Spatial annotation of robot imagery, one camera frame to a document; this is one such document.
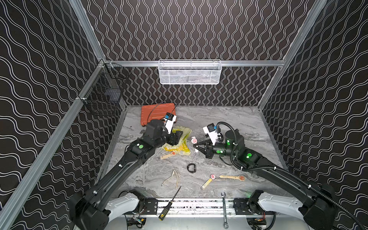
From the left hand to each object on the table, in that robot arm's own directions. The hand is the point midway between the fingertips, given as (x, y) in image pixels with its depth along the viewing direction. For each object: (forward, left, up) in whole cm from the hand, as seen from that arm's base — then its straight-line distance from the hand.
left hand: (181, 130), depth 72 cm
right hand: (-7, -7, -1) cm, 10 cm away
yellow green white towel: (+5, 0, -27) cm, 27 cm away
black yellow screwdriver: (-31, +5, -25) cm, 40 cm away
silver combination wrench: (-35, -24, -26) cm, 50 cm away
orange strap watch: (-12, -36, -26) cm, 46 cm away
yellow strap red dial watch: (-13, -19, -26) cm, 35 cm away
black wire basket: (+27, +55, -5) cm, 61 cm away
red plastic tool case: (+32, +22, -22) cm, 45 cm away
